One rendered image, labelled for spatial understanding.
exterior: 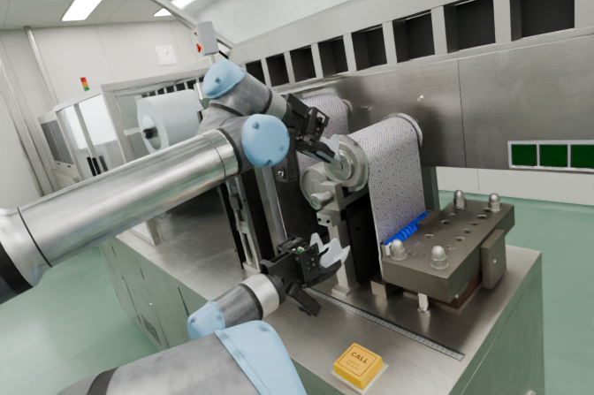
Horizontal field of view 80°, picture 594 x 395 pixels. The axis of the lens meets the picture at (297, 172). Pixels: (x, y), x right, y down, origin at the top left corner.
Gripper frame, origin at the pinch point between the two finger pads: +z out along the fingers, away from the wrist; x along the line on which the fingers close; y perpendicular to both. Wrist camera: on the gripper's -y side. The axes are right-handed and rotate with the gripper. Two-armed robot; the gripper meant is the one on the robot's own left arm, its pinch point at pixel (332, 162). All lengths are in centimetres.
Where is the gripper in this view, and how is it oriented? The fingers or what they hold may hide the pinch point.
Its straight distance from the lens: 85.1
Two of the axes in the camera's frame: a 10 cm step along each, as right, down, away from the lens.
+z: 6.8, 3.7, 6.4
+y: 3.1, -9.3, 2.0
